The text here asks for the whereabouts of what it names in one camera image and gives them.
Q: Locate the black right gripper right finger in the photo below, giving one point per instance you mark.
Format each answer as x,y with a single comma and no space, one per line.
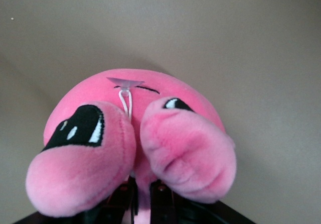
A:
165,209

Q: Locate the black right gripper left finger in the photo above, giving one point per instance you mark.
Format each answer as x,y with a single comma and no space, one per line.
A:
120,209

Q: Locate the pink plush toy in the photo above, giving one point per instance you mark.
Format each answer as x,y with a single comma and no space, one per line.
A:
175,148

